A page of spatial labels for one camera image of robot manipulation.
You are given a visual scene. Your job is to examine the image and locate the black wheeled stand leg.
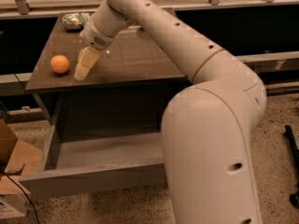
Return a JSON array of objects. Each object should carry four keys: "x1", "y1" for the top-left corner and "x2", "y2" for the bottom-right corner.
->
[{"x1": 284, "y1": 125, "x2": 299, "y2": 209}]

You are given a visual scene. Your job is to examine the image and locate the green white snack bag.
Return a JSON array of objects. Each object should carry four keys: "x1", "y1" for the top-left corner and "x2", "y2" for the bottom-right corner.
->
[{"x1": 62, "y1": 12, "x2": 90, "y2": 31}]

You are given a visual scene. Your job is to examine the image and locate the grey cabinet with glossy top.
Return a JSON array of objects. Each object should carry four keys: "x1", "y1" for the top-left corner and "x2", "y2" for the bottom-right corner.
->
[{"x1": 24, "y1": 7, "x2": 188, "y2": 126}]

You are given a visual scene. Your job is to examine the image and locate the orange fruit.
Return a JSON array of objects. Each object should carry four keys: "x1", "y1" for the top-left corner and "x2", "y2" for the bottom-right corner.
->
[{"x1": 50, "y1": 55, "x2": 69, "y2": 74}]

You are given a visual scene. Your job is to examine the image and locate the white printed box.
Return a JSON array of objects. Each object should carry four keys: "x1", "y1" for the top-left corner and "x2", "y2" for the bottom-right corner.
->
[{"x1": 0, "y1": 193, "x2": 29, "y2": 219}]

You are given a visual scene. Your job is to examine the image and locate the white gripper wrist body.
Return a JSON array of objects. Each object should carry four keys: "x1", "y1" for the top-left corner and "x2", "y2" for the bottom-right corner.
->
[{"x1": 80, "y1": 15, "x2": 116, "y2": 50}]

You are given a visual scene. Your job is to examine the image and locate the black cable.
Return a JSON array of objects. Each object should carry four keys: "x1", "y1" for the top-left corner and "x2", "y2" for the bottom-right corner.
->
[{"x1": 0, "y1": 168, "x2": 40, "y2": 224}]

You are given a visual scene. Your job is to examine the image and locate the open grey top drawer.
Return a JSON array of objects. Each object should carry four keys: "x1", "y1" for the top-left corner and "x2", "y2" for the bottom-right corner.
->
[{"x1": 21, "y1": 123, "x2": 165, "y2": 199}]

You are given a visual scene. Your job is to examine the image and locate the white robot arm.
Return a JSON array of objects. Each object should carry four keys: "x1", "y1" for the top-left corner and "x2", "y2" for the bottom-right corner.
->
[{"x1": 80, "y1": 0, "x2": 266, "y2": 224}]

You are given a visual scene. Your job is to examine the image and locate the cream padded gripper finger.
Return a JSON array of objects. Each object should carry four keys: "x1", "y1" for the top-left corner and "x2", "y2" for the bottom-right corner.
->
[{"x1": 74, "y1": 47, "x2": 99, "y2": 81}]

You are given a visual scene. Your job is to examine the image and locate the brown cardboard box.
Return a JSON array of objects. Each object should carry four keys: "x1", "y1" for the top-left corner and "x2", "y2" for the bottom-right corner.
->
[{"x1": 0, "y1": 119, "x2": 42, "y2": 195}]

